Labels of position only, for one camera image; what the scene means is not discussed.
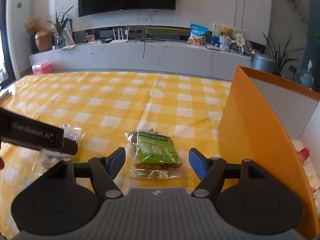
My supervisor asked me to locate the white marble cabinet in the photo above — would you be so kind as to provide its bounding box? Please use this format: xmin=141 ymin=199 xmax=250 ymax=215
xmin=29 ymin=39 xmax=252 ymax=80

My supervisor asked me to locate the plant in glass vase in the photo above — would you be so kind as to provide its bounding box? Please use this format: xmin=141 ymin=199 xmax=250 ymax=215
xmin=47 ymin=5 xmax=75 ymax=49

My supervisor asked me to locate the white router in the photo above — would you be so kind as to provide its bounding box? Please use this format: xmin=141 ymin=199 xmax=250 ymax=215
xmin=110 ymin=27 xmax=129 ymax=44

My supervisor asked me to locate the blue snack bag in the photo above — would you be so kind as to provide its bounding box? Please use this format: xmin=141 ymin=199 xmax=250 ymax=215
xmin=187 ymin=23 xmax=208 ymax=46

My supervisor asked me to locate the potted long-leaf plant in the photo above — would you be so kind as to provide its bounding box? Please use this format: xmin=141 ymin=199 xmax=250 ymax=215
xmin=262 ymin=31 xmax=300 ymax=77

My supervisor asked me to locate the bronze round vase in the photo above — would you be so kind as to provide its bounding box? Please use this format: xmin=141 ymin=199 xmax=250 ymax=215
xmin=34 ymin=29 xmax=54 ymax=52

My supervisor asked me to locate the red white snack packet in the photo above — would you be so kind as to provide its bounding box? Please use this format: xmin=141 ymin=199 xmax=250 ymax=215
xmin=295 ymin=147 xmax=312 ymax=162

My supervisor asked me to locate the yellow checked tablecloth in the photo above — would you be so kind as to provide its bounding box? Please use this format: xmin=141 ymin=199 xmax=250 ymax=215
xmin=0 ymin=71 xmax=308 ymax=238

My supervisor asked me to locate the orange cardboard box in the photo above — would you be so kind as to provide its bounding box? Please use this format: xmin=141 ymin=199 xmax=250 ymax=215
xmin=217 ymin=65 xmax=320 ymax=239

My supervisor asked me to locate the olive green long box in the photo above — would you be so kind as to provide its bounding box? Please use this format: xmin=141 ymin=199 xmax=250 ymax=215
xmin=146 ymin=27 xmax=190 ymax=36

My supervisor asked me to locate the round hand fan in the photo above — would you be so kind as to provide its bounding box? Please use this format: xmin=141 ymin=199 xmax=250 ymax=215
xmin=234 ymin=33 xmax=247 ymax=49

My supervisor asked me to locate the pink box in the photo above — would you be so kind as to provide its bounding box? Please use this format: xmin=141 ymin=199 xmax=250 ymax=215
xmin=32 ymin=62 xmax=53 ymax=75

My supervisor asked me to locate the grey trash can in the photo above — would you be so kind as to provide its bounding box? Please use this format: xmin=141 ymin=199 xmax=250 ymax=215
xmin=251 ymin=52 xmax=274 ymax=73

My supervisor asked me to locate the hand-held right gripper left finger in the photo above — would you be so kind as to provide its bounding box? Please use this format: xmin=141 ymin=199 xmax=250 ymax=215
xmin=52 ymin=147 xmax=126 ymax=199

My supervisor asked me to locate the clear bag of white candies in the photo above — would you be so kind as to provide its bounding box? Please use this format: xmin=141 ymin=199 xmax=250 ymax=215
xmin=37 ymin=124 xmax=82 ymax=167

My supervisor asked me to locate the green printed card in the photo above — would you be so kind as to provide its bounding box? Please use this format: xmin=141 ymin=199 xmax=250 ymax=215
xmin=212 ymin=23 xmax=244 ymax=48

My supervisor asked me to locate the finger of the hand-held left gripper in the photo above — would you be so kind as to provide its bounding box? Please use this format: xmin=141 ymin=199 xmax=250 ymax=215
xmin=61 ymin=137 xmax=78 ymax=155

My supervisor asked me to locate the teddy bear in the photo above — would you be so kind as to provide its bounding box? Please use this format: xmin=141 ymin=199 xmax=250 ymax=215
xmin=220 ymin=25 xmax=234 ymax=52

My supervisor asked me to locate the dried flower bunch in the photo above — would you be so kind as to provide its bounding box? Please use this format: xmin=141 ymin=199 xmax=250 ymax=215
xmin=24 ymin=17 xmax=42 ymax=35

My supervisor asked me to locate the green raisin packet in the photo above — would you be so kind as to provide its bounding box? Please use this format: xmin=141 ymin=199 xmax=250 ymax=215
xmin=124 ymin=129 xmax=187 ymax=179

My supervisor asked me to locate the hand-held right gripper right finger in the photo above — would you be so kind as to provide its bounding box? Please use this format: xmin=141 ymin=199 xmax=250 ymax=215
xmin=189 ymin=148 xmax=268 ymax=198

